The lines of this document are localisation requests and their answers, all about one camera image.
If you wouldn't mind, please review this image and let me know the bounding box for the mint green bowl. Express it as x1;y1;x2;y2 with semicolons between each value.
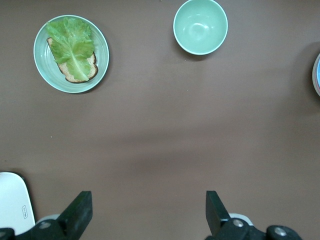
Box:
172;0;229;56

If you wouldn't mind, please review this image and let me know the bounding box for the blue plate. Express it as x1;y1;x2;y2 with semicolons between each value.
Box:
311;52;320;91

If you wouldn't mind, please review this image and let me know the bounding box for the mint green plate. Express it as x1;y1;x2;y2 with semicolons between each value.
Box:
32;14;111;95

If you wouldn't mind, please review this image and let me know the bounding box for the toasted bread slice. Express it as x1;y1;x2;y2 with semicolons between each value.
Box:
46;37;99;84

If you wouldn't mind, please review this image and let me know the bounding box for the green lettuce leaf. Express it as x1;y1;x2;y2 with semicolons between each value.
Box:
44;16;96;82

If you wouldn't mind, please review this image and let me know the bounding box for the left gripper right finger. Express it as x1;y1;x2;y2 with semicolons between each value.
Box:
204;190;305;240

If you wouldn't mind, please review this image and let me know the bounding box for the white rounded flat device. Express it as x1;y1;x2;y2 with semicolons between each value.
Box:
0;171;37;235

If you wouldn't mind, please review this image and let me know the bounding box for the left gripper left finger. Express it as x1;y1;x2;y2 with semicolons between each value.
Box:
0;190;94;240

